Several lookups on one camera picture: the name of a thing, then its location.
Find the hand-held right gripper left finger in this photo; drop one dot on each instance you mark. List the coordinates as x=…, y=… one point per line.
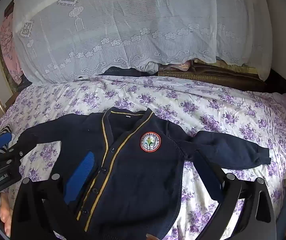
x=81, y=175

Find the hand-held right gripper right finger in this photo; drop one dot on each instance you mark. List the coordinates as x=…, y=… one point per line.
x=214, y=181

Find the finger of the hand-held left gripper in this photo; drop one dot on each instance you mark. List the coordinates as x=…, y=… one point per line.
x=0, y=140

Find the navy knit cardigan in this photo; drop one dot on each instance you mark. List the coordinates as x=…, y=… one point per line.
x=145, y=180

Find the person's left hand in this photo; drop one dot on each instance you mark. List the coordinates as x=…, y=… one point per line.
x=6, y=212

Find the black and white striped garment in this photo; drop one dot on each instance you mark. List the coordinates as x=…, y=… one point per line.
x=2, y=129

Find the purple floral bed sheet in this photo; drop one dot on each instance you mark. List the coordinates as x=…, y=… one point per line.
x=208, y=110

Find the pink floral cloth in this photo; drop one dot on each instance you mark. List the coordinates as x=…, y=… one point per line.
x=8, y=50

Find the dark cloth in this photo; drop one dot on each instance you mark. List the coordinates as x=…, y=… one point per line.
x=123, y=71

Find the white lace cover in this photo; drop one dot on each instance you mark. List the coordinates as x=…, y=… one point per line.
x=108, y=17

